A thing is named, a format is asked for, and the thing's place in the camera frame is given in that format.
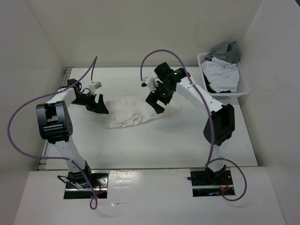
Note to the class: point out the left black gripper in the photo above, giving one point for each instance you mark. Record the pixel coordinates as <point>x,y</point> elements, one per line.
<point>98,107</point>

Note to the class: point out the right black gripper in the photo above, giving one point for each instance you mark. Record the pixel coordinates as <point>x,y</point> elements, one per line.
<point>153,98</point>

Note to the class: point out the white pleated skirt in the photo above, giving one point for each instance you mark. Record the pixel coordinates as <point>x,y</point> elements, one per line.
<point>133,111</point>

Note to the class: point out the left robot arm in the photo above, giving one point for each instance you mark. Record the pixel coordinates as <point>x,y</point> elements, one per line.
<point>55,125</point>

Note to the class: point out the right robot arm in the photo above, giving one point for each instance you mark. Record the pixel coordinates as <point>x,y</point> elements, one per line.
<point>221,119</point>

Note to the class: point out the white plastic basket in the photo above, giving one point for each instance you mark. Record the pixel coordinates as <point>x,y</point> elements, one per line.
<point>242,89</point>

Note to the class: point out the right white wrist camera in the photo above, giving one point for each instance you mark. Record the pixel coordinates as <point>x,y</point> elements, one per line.
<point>149,82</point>

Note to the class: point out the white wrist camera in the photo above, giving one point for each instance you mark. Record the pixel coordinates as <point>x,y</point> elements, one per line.
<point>149,82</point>
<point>94,86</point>

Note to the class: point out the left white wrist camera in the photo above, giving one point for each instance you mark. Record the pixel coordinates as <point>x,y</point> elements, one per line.
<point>94,86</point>

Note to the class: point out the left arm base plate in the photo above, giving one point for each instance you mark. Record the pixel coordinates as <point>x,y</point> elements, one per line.
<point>74,190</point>

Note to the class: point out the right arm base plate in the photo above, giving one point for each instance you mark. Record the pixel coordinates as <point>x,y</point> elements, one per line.
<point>202,187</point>

